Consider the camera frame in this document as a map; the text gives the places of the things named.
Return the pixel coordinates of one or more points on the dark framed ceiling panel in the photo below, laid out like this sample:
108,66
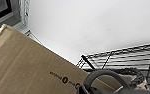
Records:
0,10

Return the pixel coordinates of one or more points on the tan cardboard box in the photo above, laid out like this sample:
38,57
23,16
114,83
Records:
27,66

